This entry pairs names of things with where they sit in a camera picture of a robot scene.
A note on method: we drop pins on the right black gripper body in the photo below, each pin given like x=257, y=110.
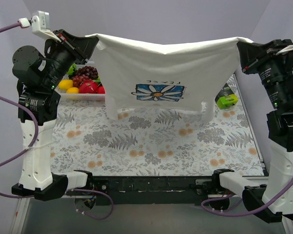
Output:
x=255, y=63

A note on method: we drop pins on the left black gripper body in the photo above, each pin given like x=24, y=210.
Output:
x=72, y=45

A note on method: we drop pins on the white t-shirt with flower print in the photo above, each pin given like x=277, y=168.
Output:
x=187, y=76

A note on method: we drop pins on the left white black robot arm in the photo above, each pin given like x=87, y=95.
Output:
x=38, y=76

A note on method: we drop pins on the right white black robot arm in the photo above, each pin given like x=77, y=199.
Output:
x=270, y=202

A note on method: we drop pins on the toy watermelon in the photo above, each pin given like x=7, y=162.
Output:
x=72, y=69

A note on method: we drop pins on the dark purple grape bunch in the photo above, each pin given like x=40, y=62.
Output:
x=88, y=71

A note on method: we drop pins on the yellow toy lemon left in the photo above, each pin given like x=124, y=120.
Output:
x=65, y=84

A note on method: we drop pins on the yellow toy lemon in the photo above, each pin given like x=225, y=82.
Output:
x=65, y=84
x=72, y=90

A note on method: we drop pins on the red grape bunch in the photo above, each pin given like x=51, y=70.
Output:
x=78, y=80

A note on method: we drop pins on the yellow toy lemon front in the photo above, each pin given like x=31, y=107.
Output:
x=72, y=90

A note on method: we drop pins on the black green product box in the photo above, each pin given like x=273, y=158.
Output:
x=226, y=98

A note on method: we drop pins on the floral table mat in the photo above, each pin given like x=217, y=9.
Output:
x=147, y=142

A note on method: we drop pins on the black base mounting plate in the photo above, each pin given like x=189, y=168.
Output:
x=157, y=189

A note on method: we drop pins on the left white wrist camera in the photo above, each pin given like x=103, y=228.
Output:
x=40, y=25

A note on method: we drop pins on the aluminium frame rail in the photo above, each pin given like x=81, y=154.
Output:
x=61, y=216

